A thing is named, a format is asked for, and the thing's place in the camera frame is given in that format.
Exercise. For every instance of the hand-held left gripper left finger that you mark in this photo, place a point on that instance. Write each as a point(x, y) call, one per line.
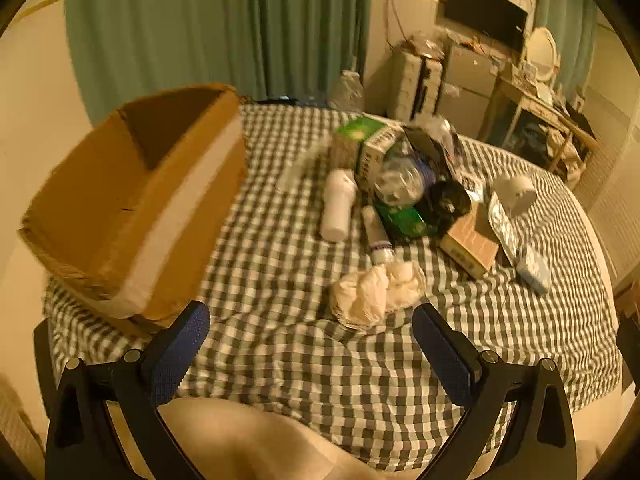
point(177, 355)

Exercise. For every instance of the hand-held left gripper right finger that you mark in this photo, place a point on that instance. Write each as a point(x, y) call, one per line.
point(447, 355)

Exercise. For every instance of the white tissue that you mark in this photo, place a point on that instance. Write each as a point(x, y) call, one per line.
point(370, 292)

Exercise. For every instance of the clear bottle with blue label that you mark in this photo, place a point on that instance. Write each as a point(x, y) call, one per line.
point(402, 177)

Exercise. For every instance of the brown cardboard box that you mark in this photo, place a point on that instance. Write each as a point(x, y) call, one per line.
point(100, 185)

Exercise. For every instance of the green checkered blanket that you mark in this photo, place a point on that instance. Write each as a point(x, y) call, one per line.
point(280, 350)

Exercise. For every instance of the brown paper box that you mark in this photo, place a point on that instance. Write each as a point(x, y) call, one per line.
point(472, 242)

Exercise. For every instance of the light blue tissue pack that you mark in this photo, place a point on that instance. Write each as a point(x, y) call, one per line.
point(535, 270)

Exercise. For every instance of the silver blister pack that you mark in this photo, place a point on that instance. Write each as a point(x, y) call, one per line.
point(505, 232)

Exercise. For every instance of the green wrapper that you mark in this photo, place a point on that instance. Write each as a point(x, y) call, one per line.
point(405, 220)

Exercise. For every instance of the small white tube bottle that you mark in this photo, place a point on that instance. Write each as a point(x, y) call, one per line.
point(376, 232)

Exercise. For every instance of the black round object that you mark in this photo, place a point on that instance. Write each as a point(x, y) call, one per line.
point(447, 205)

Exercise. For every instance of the white plastic bottle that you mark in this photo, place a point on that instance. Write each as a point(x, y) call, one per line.
point(337, 205)

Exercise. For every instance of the dark glossy pouch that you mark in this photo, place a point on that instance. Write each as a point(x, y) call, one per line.
point(430, 152)

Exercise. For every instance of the green and white carton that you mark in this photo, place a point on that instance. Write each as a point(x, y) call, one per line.
point(372, 152)

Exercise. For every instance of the clear plastic bag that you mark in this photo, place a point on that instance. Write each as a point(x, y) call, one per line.
point(305, 165)

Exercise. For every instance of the white louvered closet door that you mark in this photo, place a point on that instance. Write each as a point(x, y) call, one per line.
point(615, 170)

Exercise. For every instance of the cream dressing table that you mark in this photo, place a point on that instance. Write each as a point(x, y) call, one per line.
point(525, 100)

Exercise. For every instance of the grey small fridge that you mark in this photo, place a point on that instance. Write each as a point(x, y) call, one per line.
point(470, 85)

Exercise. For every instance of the white suitcase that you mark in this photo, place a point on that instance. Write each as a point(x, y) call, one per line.
point(407, 85)

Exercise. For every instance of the large clear water jug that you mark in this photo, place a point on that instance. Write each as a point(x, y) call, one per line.
point(346, 91)

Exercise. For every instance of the white oval mirror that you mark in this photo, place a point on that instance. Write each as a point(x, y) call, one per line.
point(541, 52)

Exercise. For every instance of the green curtain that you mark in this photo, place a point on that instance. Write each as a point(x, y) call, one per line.
point(175, 25)
point(565, 20)

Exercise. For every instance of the black wall television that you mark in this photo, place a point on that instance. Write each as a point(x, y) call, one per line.
point(487, 10)

